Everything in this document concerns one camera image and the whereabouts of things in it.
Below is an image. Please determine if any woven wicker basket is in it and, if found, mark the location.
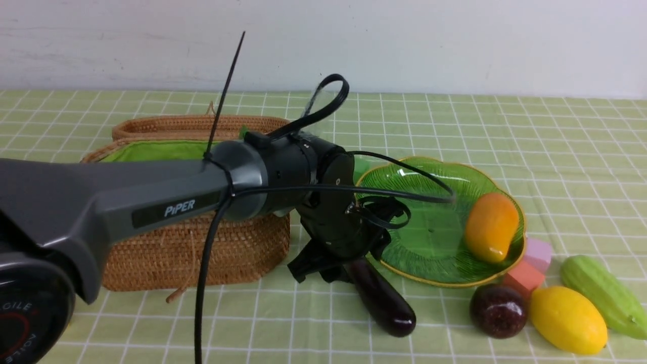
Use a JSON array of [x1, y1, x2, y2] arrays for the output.
[[82, 138, 291, 292]]

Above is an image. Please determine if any green foam cube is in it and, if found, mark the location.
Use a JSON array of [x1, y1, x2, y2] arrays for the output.
[[353, 156, 371, 184]]

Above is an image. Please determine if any black cable tie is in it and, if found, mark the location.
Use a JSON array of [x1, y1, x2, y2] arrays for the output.
[[204, 31, 246, 160]]

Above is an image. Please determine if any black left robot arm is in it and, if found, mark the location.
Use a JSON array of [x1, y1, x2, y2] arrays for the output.
[[2, 131, 410, 363]]

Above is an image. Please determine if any green glass leaf plate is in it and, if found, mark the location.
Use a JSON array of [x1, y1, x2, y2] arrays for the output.
[[378, 155, 527, 288]]

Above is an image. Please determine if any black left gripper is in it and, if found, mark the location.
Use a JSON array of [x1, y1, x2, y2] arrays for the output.
[[288, 196, 411, 283]]

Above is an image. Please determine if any dark red passion fruit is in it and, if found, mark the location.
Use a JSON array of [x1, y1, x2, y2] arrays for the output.
[[469, 284, 528, 339]]

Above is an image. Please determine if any coral foam block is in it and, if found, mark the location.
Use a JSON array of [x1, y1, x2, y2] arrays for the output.
[[502, 260, 545, 300]]

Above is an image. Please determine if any light green toy gourd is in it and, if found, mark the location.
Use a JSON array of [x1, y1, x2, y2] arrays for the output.
[[560, 254, 646, 340]]

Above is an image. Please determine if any pink foam cube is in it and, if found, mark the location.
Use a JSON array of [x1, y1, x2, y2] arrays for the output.
[[524, 238, 553, 274]]

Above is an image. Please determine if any orange toy mango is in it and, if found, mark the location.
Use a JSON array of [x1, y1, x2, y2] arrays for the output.
[[463, 193, 520, 263]]

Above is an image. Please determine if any yellow toy lemon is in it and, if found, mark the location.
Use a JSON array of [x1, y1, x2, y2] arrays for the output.
[[529, 286, 608, 355]]

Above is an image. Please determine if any wicker basket lid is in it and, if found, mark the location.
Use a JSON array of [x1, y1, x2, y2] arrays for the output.
[[112, 102, 289, 141]]

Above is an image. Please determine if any purple toy eggplant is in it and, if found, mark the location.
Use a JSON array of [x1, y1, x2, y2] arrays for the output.
[[344, 258, 418, 337]]

